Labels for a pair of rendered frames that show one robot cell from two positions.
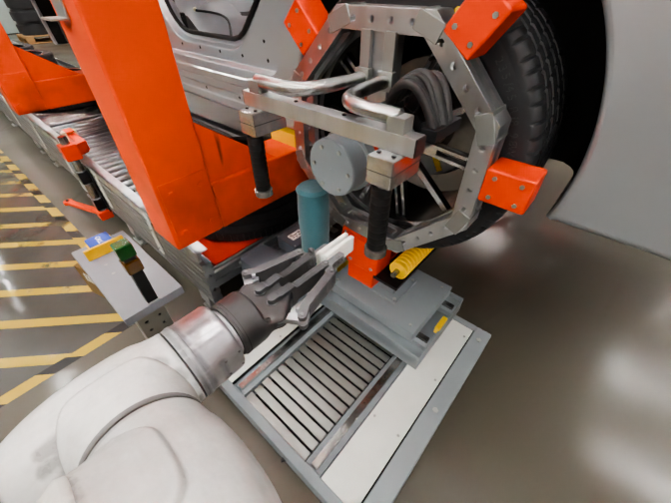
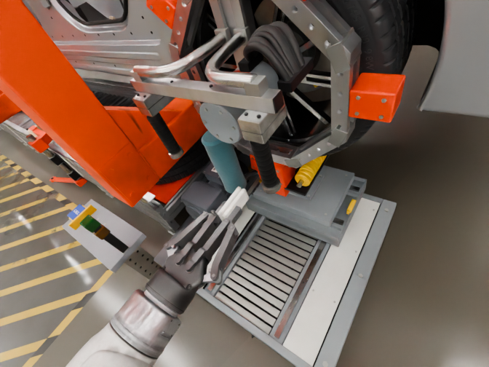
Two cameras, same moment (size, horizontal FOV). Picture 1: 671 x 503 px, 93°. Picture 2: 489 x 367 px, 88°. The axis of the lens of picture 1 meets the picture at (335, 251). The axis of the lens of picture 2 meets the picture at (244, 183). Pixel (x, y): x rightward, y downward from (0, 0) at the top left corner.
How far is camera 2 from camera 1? 0.13 m
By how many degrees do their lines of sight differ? 9
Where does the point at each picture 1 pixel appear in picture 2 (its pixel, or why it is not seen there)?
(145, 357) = (100, 352)
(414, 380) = (339, 255)
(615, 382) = not seen: outside the picture
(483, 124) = (335, 54)
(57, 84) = not seen: hidden behind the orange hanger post
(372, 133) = (236, 98)
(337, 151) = (219, 111)
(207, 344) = (144, 325)
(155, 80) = (64, 90)
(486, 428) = (405, 279)
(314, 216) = (221, 158)
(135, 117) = (60, 124)
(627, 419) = not seen: outside the picture
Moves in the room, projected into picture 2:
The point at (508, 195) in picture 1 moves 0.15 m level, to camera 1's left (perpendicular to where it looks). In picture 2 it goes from (374, 108) to (303, 128)
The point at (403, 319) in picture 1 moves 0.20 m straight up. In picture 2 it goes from (319, 211) to (317, 183)
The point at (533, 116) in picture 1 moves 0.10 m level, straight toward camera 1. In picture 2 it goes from (381, 30) to (375, 54)
